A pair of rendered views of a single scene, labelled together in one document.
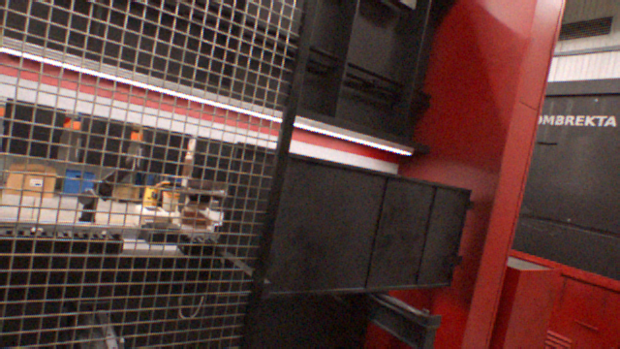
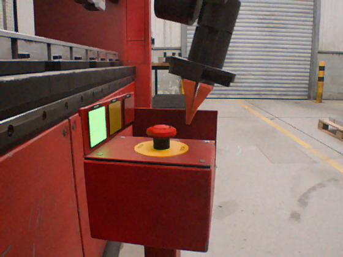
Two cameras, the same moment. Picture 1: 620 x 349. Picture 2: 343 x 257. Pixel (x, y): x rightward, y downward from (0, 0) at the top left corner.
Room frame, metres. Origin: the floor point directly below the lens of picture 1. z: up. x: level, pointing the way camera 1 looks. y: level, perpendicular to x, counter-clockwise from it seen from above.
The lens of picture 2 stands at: (1.90, 0.52, 0.89)
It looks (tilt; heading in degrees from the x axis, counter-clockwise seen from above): 13 degrees down; 125
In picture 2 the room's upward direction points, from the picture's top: straight up
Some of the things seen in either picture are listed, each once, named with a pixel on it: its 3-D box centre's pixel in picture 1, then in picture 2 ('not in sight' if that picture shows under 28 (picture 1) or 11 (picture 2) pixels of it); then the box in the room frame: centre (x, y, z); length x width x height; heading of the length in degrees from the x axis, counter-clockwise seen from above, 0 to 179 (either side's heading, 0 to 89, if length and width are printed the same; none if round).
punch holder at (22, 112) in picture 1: (33, 130); not in sight; (1.19, 0.86, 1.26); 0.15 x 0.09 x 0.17; 126
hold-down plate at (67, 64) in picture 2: not in sight; (69, 65); (1.10, 1.08, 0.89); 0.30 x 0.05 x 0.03; 126
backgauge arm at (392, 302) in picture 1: (369, 298); not in sight; (1.60, -0.36, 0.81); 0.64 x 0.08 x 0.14; 36
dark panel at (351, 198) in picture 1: (370, 232); not in sight; (1.37, -0.26, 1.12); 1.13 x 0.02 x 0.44; 126
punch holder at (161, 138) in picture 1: (163, 151); not in sight; (1.42, 0.54, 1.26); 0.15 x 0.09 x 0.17; 126
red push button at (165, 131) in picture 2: not in sight; (161, 139); (1.68, 0.81, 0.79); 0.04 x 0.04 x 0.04
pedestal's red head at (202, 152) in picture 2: not in sight; (162, 157); (1.66, 0.85, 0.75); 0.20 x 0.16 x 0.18; 115
